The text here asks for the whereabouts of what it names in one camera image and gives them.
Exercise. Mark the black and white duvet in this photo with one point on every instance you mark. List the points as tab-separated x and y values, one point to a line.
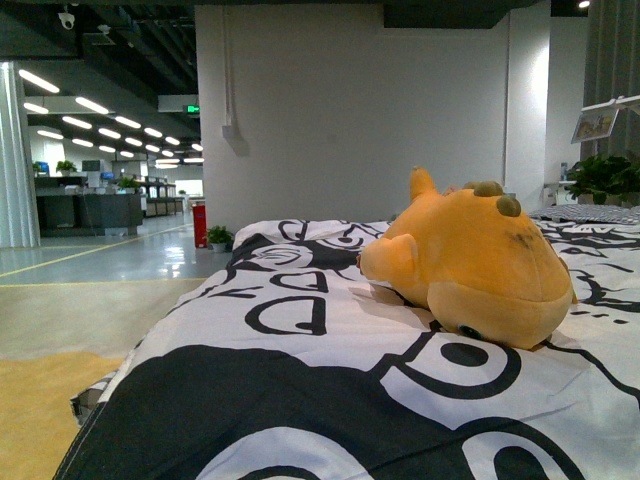
288	364

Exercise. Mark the green potted plant right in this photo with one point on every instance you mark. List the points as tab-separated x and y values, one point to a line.
606	176

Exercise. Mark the white ceiling security camera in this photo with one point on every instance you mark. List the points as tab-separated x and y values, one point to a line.
66	18

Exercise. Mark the orange plush toy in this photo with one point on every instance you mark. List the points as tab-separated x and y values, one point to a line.
476	261

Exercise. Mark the framed picture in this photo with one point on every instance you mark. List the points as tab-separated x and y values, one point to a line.
594	125

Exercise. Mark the small potted plant floor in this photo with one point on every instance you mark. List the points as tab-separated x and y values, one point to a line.
219	238

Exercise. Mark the red fire extinguisher box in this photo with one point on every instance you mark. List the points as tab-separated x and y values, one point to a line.
199	224

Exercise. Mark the dark reception counter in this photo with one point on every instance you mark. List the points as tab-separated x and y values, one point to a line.
66	207

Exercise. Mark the striped grey pillow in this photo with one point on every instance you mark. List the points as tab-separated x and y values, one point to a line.
589	213

